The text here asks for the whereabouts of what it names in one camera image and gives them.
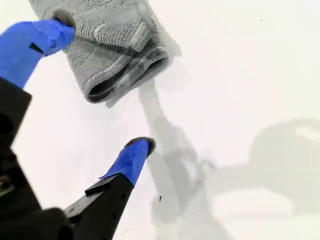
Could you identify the grey striped towel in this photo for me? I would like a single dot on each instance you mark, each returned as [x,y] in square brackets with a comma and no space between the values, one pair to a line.
[112,25]

